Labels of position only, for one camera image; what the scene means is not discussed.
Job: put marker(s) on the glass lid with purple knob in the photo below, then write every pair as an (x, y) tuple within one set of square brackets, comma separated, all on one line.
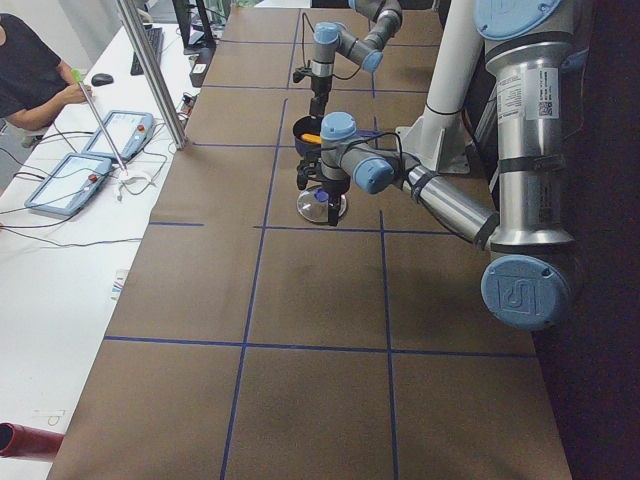
[(313, 204)]

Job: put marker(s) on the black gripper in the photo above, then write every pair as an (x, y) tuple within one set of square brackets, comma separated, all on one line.
[(336, 187)]

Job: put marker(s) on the yellow corn cob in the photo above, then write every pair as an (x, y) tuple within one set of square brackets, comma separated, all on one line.
[(311, 138)]

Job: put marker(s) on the black pot with purple handle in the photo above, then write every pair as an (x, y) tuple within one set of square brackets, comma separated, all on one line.
[(334, 130)]

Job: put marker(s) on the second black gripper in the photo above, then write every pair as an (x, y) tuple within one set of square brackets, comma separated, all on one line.
[(318, 89)]

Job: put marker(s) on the black computer mouse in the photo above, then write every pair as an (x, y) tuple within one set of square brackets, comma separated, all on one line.
[(101, 79)]

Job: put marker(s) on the red cylinder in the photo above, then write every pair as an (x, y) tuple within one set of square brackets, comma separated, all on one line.
[(28, 443)]

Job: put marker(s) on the aluminium frame post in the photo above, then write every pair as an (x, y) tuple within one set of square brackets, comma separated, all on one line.
[(132, 23)]

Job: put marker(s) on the person in black shirt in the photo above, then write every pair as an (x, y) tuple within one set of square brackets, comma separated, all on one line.
[(36, 84)]

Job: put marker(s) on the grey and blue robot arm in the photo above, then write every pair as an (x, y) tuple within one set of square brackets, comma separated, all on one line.
[(532, 278)]

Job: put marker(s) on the far teach pendant tablet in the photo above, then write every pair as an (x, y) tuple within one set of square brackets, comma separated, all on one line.
[(129, 131)]

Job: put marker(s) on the metal rod with green tip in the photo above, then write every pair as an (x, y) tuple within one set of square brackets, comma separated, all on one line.
[(77, 77)]

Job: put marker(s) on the second grey blue robot arm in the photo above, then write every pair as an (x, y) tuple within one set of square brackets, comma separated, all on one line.
[(332, 38)]

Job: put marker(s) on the teach pendant tablet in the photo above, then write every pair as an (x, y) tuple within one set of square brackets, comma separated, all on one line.
[(71, 185), (129, 131)]

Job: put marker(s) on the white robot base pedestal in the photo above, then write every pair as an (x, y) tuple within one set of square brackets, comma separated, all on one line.
[(437, 137)]

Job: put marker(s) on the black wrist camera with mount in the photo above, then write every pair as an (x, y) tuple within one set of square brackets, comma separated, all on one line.
[(307, 171)]

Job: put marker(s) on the near teach pendant tablet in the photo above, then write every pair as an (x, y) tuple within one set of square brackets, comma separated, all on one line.
[(71, 185)]

